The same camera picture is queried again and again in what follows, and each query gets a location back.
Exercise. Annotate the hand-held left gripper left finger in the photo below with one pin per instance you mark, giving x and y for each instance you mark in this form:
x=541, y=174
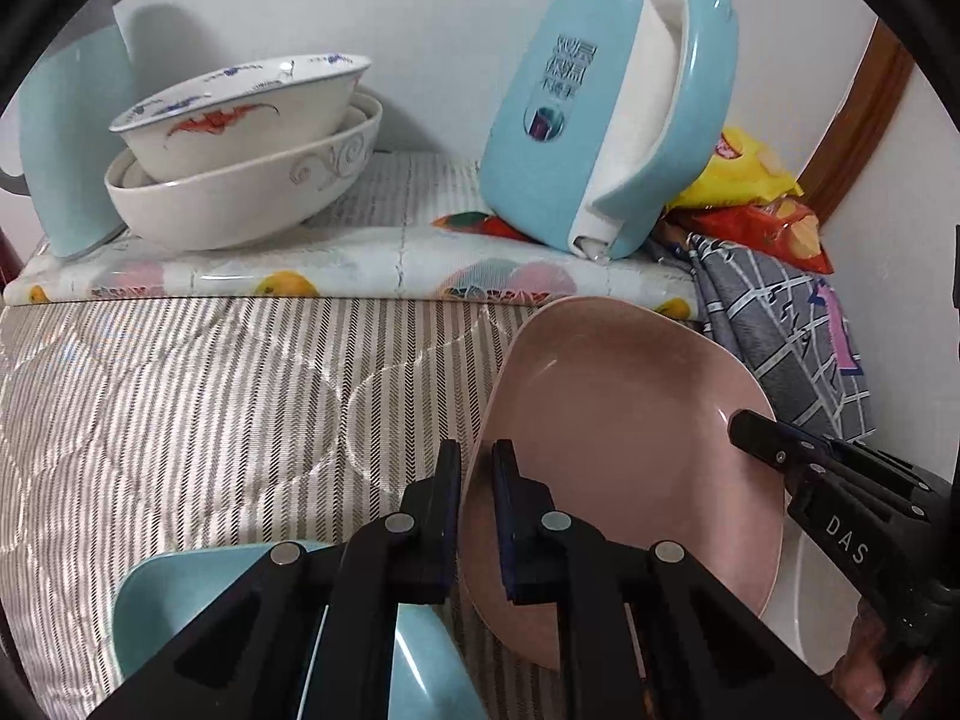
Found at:
x=451, y=517

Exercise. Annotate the striped quilted bed cover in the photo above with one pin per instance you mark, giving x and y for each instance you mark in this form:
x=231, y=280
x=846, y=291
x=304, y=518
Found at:
x=187, y=405

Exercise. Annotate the yellow chip bag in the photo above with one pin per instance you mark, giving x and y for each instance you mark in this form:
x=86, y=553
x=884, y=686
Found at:
x=742, y=172

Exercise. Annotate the light blue square plate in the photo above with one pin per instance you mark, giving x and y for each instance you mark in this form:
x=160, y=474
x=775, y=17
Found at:
x=172, y=600

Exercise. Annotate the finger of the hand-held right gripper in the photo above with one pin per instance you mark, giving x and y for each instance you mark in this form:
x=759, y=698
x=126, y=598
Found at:
x=761, y=439

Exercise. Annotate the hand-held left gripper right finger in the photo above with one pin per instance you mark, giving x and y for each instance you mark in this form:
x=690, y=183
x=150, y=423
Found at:
x=505, y=532

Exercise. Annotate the red chip bag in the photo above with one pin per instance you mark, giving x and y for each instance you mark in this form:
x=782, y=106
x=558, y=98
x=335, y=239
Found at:
x=757, y=229

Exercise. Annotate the person's right hand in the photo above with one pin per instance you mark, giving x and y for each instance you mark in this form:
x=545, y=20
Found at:
x=874, y=660

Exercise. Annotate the small white nested bowl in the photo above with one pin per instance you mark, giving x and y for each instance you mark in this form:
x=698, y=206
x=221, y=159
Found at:
x=358, y=114

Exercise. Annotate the large white bowl swirl pattern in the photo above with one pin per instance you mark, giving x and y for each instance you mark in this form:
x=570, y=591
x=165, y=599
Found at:
x=225, y=206

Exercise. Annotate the floral plastic mat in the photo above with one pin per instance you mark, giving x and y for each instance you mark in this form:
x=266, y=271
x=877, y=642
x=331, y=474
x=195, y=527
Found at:
x=360, y=255

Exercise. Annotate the plain white bowl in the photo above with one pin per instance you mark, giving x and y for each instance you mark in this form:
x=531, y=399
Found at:
x=817, y=615

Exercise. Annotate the light blue plastic container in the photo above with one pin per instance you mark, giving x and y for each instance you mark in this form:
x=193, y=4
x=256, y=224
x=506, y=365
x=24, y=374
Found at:
x=540, y=90

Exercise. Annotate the pink square plate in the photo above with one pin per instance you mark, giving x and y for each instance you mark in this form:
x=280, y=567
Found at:
x=637, y=420

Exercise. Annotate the brown wooden door frame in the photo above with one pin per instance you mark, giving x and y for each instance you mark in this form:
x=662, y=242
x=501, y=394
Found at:
x=862, y=120

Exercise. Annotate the white bowl with painted fish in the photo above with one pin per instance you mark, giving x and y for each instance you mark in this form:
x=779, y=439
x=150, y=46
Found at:
x=247, y=127

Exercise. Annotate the grey plaid cloth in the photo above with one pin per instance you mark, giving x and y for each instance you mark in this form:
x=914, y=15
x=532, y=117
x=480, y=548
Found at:
x=772, y=322

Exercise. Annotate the light blue thermos jug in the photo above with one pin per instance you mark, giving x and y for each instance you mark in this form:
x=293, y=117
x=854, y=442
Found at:
x=75, y=127

